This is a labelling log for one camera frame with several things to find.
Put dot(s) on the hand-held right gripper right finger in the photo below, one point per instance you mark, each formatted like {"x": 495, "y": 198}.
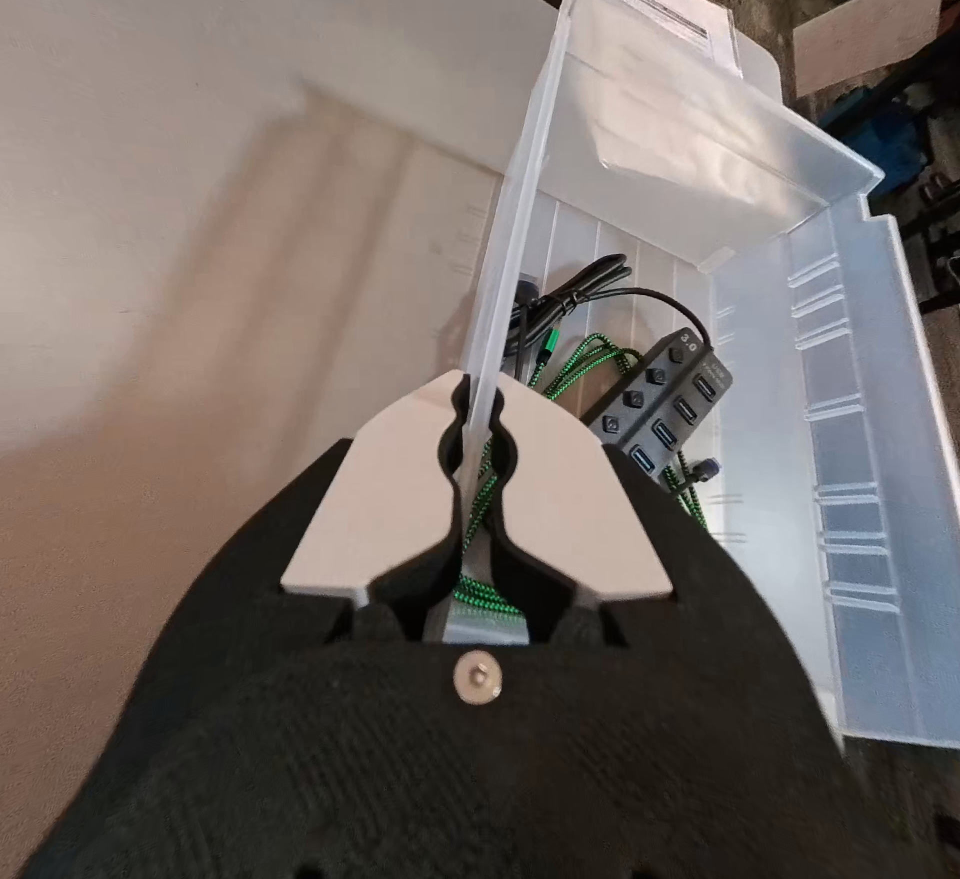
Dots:
{"x": 570, "y": 511}

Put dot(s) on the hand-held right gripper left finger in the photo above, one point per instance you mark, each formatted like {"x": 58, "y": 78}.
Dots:
{"x": 375, "y": 504}

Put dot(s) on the clear plastic storage bin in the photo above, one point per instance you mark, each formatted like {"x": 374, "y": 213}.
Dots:
{"x": 675, "y": 144}

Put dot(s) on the black USB hub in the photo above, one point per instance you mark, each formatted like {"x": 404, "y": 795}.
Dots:
{"x": 652, "y": 406}

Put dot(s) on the blue storage tote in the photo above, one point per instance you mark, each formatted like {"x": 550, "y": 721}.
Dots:
{"x": 877, "y": 144}

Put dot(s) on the white board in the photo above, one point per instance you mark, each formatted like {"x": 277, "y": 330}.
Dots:
{"x": 862, "y": 31}

